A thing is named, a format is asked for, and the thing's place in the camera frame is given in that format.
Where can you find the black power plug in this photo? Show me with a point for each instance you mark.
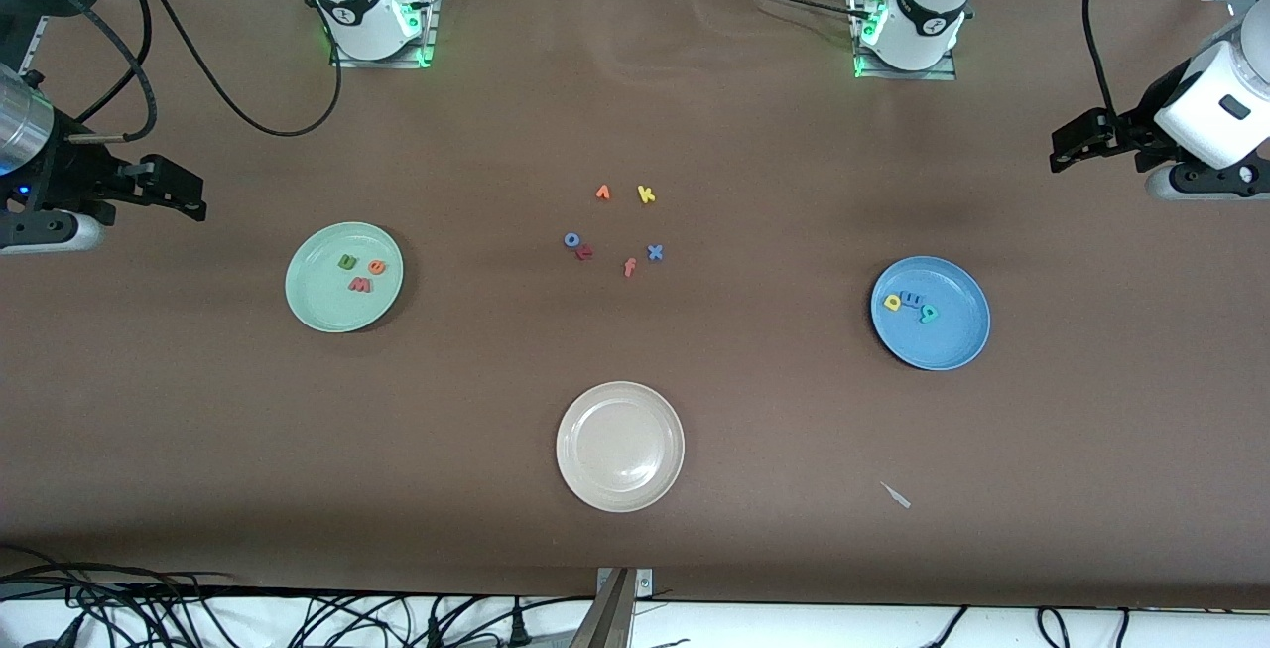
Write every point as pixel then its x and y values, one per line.
pixel 435 633
pixel 517 628

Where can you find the pink foam letter w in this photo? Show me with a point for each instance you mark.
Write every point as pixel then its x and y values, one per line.
pixel 359 285

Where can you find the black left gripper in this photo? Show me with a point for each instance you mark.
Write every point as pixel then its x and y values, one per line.
pixel 1141 128

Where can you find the small white paper scrap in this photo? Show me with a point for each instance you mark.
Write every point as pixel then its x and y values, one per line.
pixel 898 497

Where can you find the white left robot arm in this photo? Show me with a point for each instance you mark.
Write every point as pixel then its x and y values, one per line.
pixel 928 28

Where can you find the beige plate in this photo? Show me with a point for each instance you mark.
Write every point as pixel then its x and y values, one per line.
pixel 620 447

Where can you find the green plate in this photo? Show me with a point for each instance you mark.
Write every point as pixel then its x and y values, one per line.
pixel 322 306

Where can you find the grey metal post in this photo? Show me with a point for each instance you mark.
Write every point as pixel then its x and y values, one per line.
pixel 605 623

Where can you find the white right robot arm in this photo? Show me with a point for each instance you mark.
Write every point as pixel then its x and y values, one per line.
pixel 362 8

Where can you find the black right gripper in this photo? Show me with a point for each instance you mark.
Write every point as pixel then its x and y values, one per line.
pixel 69 172

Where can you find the blue plate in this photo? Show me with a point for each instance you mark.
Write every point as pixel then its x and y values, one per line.
pixel 943 345

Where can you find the brown table cover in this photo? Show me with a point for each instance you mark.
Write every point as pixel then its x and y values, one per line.
pixel 794 430

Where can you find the aluminium table clamp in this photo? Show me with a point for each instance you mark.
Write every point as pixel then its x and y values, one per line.
pixel 645 583

